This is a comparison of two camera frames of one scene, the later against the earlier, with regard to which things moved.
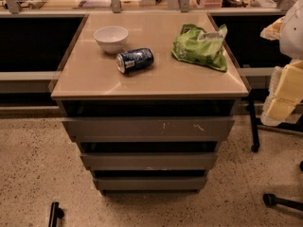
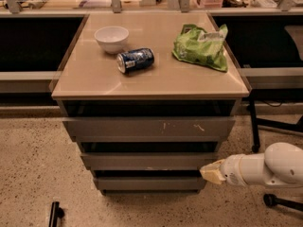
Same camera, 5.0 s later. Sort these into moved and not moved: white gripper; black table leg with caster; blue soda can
Moved: white gripper
Not moved: blue soda can; black table leg with caster
